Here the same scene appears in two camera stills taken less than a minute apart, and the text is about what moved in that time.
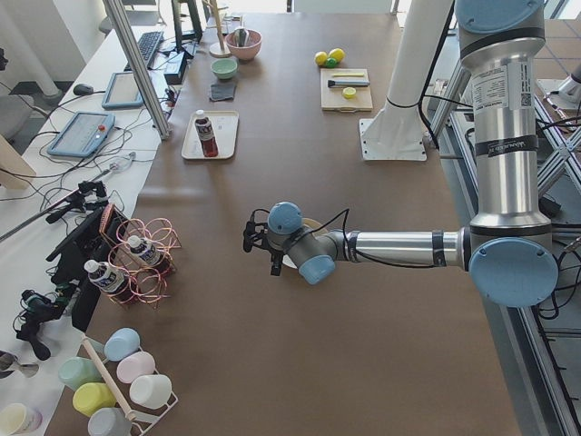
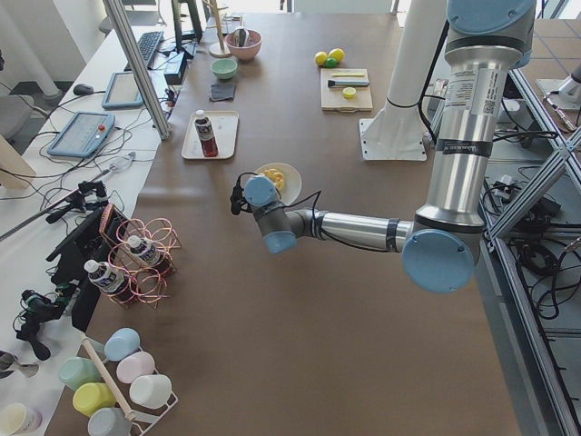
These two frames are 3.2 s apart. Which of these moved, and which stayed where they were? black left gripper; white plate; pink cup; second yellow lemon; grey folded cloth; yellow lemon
Moved: white plate; black left gripper
Stayed: yellow lemon; second yellow lemon; pink cup; grey folded cloth
